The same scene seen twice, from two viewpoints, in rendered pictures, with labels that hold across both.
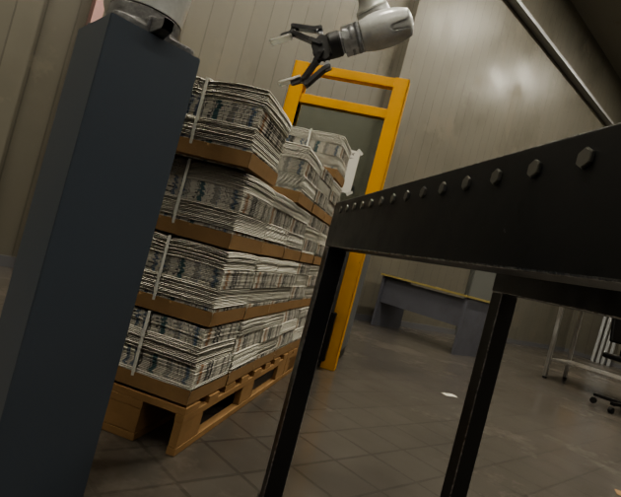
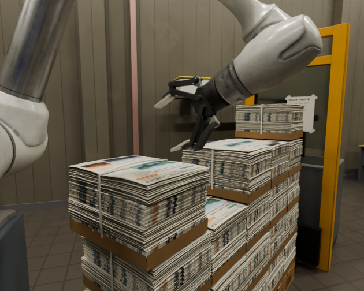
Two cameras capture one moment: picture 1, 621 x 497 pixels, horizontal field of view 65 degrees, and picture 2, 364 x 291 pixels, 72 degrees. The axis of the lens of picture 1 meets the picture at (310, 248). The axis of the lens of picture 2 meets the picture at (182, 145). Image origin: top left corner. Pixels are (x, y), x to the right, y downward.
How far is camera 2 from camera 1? 1.07 m
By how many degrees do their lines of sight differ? 28
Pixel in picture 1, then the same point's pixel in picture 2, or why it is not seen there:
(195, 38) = (191, 43)
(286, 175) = (234, 179)
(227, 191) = (141, 283)
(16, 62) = (102, 100)
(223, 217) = not seen: outside the picture
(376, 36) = (260, 78)
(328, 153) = (281, 120)
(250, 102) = (134, 197)
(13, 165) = (117, 149)
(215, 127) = (114, 224)
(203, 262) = not seen: outside the picture
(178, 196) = (111, 279)
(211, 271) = not seen: outside the picture
